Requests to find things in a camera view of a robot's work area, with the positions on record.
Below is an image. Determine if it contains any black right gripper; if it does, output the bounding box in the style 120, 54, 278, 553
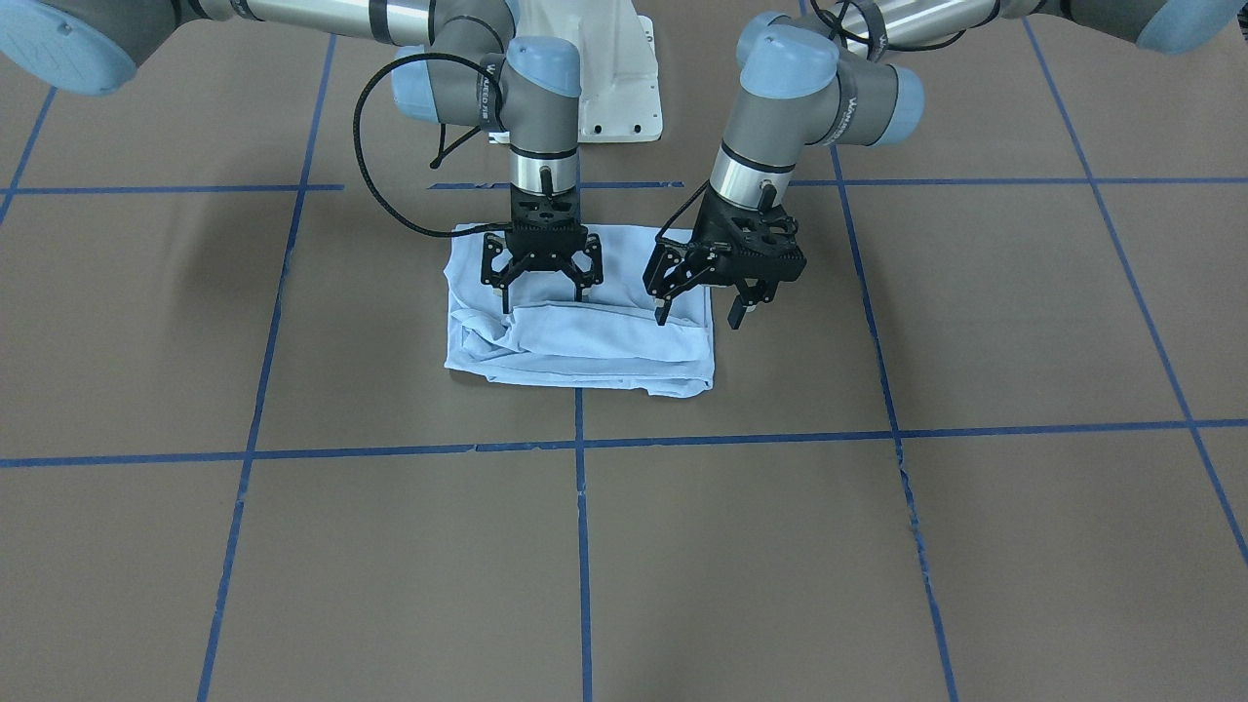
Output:
480, 185, 605, 315

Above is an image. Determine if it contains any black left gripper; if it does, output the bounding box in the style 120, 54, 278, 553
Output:
641, 187, 807, 330

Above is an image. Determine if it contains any light blue t-shirt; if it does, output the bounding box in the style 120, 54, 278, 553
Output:
443, 225, 715, 398

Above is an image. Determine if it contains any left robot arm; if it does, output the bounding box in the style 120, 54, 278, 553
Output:
643, 1, 1242, 329

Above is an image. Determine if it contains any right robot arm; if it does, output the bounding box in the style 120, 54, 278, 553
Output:
1, 1, 605, 309

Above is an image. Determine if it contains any brown paper table cover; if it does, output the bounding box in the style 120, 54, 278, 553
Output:
1, 15, 1246, 701

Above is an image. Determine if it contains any white central robot pedestal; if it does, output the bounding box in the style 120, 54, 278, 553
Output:
519, 1, 664, 145

